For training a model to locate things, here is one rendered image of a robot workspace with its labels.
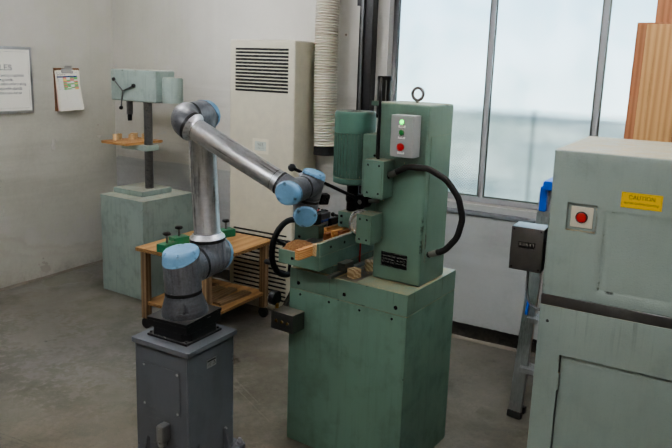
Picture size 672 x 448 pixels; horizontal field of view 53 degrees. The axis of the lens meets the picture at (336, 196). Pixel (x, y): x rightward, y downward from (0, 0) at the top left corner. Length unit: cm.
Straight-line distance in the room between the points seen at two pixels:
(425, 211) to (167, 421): 134
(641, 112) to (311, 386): 212
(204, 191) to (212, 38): 242
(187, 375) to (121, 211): 235
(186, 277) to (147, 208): 207
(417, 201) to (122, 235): 279
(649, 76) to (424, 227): 159
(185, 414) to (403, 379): 87
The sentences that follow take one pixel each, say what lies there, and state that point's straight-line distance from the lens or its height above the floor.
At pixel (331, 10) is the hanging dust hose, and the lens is 435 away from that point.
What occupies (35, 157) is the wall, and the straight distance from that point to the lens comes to 541.
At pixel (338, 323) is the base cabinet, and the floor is 61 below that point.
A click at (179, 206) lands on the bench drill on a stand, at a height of 62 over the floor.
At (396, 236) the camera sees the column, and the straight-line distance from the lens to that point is 273.
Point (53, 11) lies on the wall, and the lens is 549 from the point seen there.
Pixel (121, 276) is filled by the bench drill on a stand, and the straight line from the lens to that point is 508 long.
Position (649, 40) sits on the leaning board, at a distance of 379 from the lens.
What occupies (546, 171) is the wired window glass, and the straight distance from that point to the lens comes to 409.
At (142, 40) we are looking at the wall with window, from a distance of 559.
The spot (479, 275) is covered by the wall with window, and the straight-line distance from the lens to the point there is 425.
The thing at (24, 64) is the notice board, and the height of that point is 159.
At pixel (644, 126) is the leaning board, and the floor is 140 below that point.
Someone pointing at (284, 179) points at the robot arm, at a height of 125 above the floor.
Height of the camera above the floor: 166
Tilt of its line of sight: 11 degrees down
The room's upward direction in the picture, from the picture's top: 2 degrees clockwise
